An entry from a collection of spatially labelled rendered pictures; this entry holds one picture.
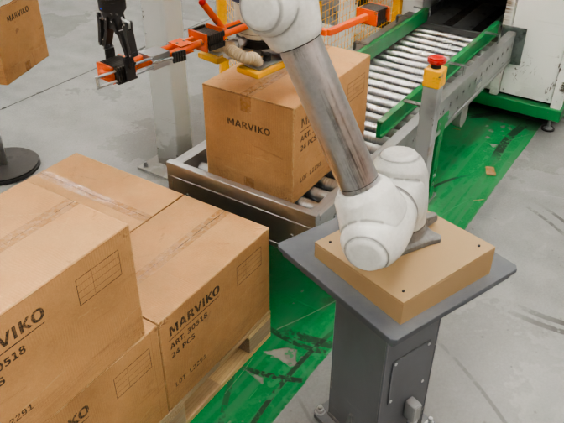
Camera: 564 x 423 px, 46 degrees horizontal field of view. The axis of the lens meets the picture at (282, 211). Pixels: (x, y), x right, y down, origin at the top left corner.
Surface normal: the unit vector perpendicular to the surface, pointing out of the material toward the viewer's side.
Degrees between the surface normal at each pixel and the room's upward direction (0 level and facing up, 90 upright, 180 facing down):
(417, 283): 5
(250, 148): 90
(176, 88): 90
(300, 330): 0
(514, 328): 0
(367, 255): 96
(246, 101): 90
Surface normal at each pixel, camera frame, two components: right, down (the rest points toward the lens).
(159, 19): -0.55, 0.47
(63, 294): 0.84, 0.31
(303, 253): 0.00, -0.83
